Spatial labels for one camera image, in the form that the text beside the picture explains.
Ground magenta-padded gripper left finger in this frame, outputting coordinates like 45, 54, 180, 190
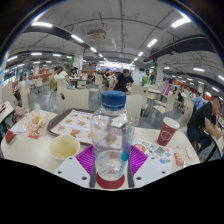
53, 144, 98, 188

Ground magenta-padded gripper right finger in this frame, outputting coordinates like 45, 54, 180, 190
127, 144, 171, 188

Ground clear blue-capped water bottle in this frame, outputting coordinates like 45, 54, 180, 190
89, 90, 136, 182

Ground colourful printed leaflet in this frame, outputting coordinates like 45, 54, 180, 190
132, 138, 173, 167

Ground cream paper cup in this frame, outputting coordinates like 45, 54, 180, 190
49, 134, 81, 160

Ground brown tray with paper liner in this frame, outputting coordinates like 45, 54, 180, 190
46, 108, 98, 146

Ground red paper cup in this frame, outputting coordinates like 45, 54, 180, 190
156, 116, 181, 147

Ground small red sachet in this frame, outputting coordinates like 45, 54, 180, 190
28, 130, 40, 139
173, 152, 184, 167

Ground small white tissue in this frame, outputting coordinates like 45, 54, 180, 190
184, 146, 194, 159

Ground beige chair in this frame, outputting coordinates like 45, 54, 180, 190
55, 87, 91, 114
124, 93, 144, 128

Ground clear bag with food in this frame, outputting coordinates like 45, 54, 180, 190
24, 109, 51, 134

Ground person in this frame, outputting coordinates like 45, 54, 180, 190
186, 95, 224, 154
108, 68, 135, 94
49, 65, 72, 93

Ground white paper card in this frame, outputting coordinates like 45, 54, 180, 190
11, 123, 28, 134

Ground red carton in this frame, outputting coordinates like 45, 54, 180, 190
4, 129, 16, 144

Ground beige neighbouring table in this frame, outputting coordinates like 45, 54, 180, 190
209, 133, 224, 158

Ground ceiling air conditioner unit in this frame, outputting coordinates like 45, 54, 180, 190
87, 28, 108, 41

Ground ceiling lights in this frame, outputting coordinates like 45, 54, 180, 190
4, 16, 224, 94

